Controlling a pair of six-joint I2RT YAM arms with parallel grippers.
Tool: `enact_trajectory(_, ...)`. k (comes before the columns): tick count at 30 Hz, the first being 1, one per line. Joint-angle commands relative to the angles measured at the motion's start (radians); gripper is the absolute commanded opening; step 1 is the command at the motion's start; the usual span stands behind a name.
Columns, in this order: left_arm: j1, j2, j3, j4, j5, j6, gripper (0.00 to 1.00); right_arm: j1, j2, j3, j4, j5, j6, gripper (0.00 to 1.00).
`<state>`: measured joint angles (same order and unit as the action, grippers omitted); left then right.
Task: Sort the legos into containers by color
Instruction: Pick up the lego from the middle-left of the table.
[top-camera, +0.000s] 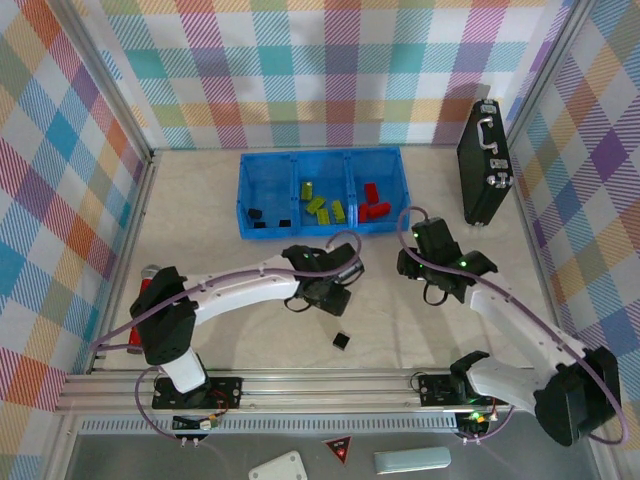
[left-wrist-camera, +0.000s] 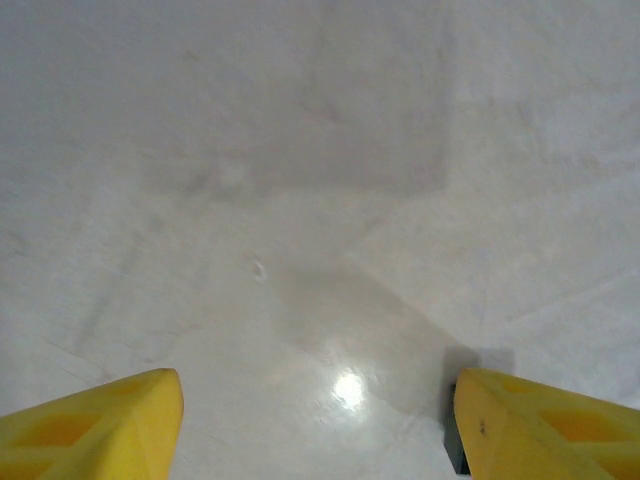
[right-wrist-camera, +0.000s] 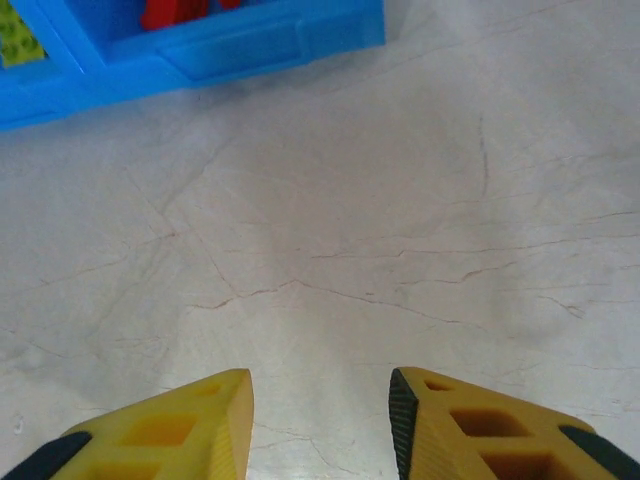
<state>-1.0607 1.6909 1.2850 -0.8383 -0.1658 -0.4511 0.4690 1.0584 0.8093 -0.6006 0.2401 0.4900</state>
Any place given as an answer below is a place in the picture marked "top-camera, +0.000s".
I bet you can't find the aluminium front rail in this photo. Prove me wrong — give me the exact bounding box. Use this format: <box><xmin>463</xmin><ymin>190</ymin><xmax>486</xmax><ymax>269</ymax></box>
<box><xmin>54</xmin><ymin>369</ymin><xmax>516</xmax><ymax>436</ymax></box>

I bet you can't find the red glitter microphone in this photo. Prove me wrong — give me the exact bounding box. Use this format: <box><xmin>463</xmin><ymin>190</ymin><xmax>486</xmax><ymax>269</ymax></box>
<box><xmin>127</xmin><ymin>267</ymin><xmax>166</xmax><ymax>354</ymax></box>

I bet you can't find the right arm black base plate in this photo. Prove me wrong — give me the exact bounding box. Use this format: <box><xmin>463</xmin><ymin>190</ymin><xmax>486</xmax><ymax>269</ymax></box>
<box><xmin>417</xmin><ymin>372</ymin><xmax>501</xmax><ymax>407</ymax></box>

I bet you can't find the right black camera cable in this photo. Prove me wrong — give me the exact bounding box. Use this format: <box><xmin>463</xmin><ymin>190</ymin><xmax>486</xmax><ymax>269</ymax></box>
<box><xmin>423</xmin><ymin>282</ymin><xmax>449</xmax><ymax>306</ymax></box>

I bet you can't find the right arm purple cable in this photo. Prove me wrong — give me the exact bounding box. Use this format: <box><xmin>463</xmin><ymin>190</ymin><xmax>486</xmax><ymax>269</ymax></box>
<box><xmin>398</xmin><ymin>207</ymin><xmax>629</xmax><ymax>446</ymax></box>

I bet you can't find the light blue bar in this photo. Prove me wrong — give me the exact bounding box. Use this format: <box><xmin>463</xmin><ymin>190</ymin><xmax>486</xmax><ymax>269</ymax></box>
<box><xmin>373</xmin><ymin>447</ymin><xmax>452</xmax><ymax>475</ymax></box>

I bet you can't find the red triangle sign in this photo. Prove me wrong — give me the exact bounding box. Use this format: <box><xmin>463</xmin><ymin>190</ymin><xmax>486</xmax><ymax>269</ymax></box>
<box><xmin>321</xmin><ymin>435</ymin><xmax>353</xmax><ymax>466</ymax></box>

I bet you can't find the black briefcase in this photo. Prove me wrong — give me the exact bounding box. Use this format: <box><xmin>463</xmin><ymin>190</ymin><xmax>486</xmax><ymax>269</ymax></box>
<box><xmin>457</xmin><ymin>98</ymin><xmax>516</xmax><ymax>229</ymax></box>

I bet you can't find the black camera cable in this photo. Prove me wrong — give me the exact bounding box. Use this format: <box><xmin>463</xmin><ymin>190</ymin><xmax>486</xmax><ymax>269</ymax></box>
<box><xmin>423</xmin><ymin>282</ymin><xmax>449</xmax><ymax>306</ymax></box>
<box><xmin>283</xmin><ymin>294</ymin><xmax>314</xmax><ymax>314</ymax></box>

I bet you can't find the left black camera cable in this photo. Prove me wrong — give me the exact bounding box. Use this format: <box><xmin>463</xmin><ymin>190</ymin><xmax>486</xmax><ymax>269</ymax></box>
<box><xmin>283</xmin><ymin>294</ymin><xmax>314</xmax><ymax>314</ymax></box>

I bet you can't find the aluminium corner post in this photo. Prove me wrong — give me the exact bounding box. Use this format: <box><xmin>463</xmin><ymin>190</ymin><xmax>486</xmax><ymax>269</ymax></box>
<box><xmin>47</xmin><ymin>0</ymin><xmax>159</xmax><ymax>161</ymax></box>
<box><xmin>502</xmin><ymin>0</ymin><xmax>594</xmax><ymax>149</ymax></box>

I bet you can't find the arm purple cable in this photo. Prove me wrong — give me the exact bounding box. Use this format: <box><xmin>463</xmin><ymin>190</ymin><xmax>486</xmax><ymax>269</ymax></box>
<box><xmin>398</xmin><ymin>207</ymin><xmax>629</xmax><ymax>446</ymax></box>
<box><xmin>91</xmin><ymin>230</ymin><xmax>364</xmax><ymax>444</ymax></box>

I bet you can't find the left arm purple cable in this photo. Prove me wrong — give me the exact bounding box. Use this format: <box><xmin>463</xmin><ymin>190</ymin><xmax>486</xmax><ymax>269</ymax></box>
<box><xmin>91</xmin><ymin>230</ymin><xmax>364</xmax><ymax>444</ymax></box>

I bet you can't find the white square plate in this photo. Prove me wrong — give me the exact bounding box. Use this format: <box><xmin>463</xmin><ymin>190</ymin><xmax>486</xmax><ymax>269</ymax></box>
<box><xmin>248</xmin><ymin>450</ymin><xmax>307</xmax><ymax>480</ymax></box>

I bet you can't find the aluminium side rail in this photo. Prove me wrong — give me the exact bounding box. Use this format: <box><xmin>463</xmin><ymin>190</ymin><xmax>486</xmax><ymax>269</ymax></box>
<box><xmin>89</xmin><ymin>148</ymin><xmax>162</xmax><ymax>374</ymax></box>
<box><xmin>502</xmin><ymin>144</ymin><xmax>584</xmax><ymax>346</ymax></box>

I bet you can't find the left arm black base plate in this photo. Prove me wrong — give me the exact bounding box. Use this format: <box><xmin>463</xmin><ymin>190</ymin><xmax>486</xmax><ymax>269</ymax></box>
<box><xmin>152</xmin><ymin>375</ymin><xmax>244</xmax><ymax>410</ymax></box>

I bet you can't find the blue three-compartment bin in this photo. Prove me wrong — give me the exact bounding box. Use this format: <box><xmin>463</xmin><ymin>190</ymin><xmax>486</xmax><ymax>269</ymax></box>
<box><xmin>235</xmin><ymin>148</ymin><xmax>412</xmax><ymax>241</ymax></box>

